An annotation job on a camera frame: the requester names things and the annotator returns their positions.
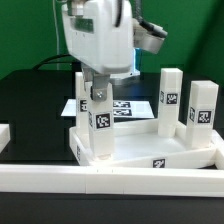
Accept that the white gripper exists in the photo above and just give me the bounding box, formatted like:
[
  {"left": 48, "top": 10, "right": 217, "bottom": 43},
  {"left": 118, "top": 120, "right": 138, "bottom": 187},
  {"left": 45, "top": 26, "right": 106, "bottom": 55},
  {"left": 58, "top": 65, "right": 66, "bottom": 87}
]
[{"left": 62, "top": 0, "right": 133, "bottom": 102}]

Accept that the white desk top tray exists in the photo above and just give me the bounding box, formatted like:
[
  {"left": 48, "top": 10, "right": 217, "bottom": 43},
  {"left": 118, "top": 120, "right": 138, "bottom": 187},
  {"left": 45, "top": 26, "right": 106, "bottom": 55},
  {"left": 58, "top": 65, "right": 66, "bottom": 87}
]
[{"left": 69, "top": 119, "right": 217, "bottom": 169}]

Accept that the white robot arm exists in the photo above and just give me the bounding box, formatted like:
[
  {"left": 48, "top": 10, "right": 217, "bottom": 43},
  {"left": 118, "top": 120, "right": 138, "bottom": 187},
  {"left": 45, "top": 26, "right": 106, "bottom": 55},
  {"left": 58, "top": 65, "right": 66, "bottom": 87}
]
[{"left": 61, "top": 0, "right": 167, "bottom": 102}]

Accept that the white marker sheet with tags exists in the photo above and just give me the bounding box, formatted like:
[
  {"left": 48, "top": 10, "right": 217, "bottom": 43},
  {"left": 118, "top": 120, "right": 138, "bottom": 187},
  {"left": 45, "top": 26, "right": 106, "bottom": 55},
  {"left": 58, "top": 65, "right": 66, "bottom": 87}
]
[{"left": 61, "top": 99, "right": 154, "bottom": 119}]

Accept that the white left fence bar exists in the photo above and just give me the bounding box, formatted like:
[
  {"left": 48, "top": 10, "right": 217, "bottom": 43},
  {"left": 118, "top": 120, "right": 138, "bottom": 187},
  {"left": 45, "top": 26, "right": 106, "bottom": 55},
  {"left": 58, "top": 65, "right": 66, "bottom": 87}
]
[{"left": 0, "top": 124, "right": 10, "bottom": 153}]

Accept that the white fence bar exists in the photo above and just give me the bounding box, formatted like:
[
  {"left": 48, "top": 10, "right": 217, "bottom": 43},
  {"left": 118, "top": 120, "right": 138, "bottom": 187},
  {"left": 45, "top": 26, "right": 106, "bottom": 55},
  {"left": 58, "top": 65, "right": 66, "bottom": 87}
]
[
  {"left": 0, "top": 164, "right": 224, "bottom": 197},
  {"left": 0, "top": 124, "right": 10, "bottom": 153},
  {"left": 212, "top": 130, "right": 224, "bottom": 170}
]

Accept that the white front fence bar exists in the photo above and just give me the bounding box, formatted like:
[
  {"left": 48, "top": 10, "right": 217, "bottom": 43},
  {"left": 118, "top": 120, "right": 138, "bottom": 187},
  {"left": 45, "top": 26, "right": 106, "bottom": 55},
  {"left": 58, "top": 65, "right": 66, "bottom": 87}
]
[{"left": 0, "top": 164, "right": 224, "bottom": 197}]

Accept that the white right fence bar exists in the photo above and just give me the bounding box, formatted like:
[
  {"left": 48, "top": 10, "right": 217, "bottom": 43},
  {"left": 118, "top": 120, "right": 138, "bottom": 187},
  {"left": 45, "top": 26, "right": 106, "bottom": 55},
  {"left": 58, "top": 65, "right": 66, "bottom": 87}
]
[{"left": 212, "top": 130, "right": 224, "bottom": 170}]

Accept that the black thick cable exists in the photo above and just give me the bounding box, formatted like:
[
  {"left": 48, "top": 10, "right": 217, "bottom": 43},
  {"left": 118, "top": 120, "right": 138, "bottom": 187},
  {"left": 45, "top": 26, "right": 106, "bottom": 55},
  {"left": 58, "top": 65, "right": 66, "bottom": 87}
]
[{"left": 31, "top": 53, "right": 75, "bottom": 71}]

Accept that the thin white cable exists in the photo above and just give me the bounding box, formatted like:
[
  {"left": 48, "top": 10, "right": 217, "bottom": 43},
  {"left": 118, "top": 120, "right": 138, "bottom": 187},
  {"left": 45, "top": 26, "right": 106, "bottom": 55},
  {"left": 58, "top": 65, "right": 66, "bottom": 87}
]
[{"left": 52, "top": 0, "right": 61, "bottom": 71}]

